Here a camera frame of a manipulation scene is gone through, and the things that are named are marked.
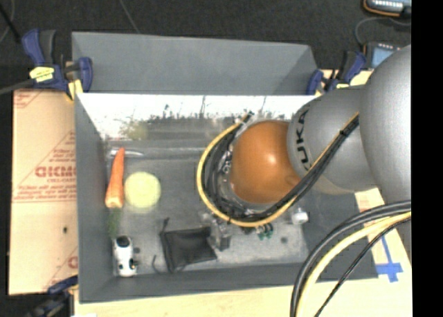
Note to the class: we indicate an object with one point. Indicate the black cloth pouch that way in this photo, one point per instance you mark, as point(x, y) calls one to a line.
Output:
point(188, 244)

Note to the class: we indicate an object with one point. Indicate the brown cardboard board red print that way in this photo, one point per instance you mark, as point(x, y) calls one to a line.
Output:
point(41, 135)

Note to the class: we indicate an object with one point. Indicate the yellow-green tennis ball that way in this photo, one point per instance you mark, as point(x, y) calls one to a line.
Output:
point(142, 189)

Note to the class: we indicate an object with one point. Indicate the grey metal bin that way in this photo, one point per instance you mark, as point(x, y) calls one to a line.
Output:
point(180, 66)

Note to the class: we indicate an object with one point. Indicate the orange toy carrot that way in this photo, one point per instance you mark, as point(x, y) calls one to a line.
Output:
point(117, 180)

